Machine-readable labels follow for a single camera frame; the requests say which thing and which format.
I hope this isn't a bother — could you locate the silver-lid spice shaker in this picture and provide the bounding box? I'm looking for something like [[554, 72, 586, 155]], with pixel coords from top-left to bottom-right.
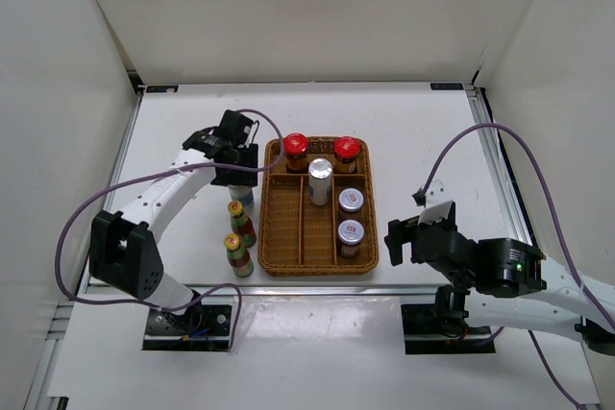
[[308, 157, 333, 206], [228, 185, 254, 207]]

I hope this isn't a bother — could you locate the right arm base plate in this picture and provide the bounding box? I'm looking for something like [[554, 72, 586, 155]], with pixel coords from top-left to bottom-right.
[[401, 303, 496, 355]]

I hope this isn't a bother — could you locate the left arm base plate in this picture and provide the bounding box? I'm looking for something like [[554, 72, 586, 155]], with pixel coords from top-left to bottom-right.
[[141, 304, 234, 352]]

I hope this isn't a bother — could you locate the aluminium table frame rail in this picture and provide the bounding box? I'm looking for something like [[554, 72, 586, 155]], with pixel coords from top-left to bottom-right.
[[54, 109, 542, 311]]

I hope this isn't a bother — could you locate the brown wicker divided basket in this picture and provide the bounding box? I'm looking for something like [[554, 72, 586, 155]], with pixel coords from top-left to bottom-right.
[[258, 138, 379, 277]]

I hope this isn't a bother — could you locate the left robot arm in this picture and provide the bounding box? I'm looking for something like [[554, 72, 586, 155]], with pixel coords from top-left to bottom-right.
[[88, 128, 258, 333]]

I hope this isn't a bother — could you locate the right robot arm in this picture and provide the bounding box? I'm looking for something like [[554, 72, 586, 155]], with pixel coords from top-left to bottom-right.
[[384, 218, 614, 355]]

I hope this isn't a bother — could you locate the white-lid sauce jar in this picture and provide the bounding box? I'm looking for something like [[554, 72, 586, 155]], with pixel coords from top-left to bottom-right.
[[337, 220, 365, 258], [338, 187, 364, 221]]

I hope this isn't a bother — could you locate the yellow-cap sauce bottle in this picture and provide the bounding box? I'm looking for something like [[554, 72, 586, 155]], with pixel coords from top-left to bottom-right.
[[228, 201, 257, 248], [223, 233, 254, 277]]

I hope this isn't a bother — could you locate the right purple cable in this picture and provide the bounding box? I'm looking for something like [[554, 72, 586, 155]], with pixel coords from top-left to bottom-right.
[[424, 122, 615, 409]]

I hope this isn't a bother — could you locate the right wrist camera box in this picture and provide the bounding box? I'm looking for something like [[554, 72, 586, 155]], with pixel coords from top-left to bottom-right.
[[412, 180, 454, 225]]

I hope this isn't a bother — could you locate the red-lid sauce jar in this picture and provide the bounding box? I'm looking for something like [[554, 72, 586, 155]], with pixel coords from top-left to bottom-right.
[[283, 133, 309, 174], [333, 136, 360, 174]]

